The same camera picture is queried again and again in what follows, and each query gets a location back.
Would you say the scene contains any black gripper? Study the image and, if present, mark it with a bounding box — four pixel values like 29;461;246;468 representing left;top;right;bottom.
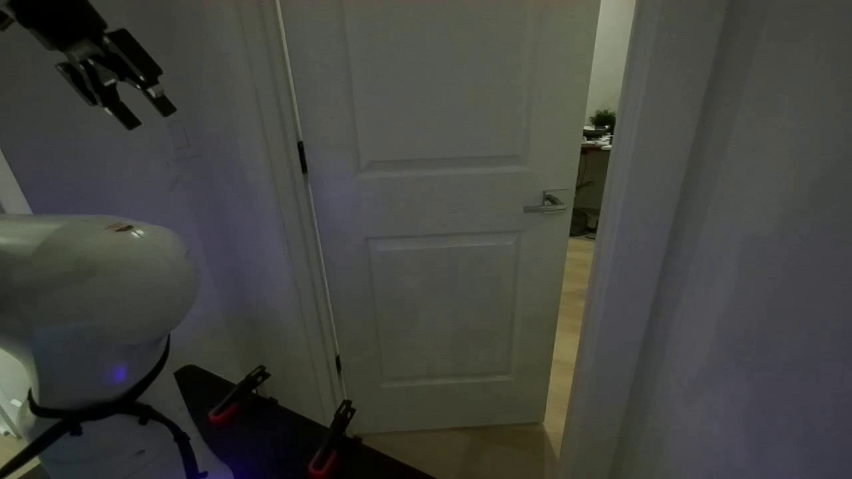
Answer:
9;0;178;134

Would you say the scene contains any white panelled door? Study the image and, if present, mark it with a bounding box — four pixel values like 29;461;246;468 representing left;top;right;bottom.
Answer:
275;0;608;436

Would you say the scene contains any silver lever door handle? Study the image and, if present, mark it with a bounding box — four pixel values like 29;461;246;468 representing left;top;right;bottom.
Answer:
521;186;572;219

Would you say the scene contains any black robot base board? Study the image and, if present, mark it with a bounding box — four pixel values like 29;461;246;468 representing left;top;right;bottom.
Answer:
170;363;436;479

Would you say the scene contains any black orange spring clamp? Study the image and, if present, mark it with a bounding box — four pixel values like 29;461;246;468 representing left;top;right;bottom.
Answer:
205;363;275;425
307;396;358;476

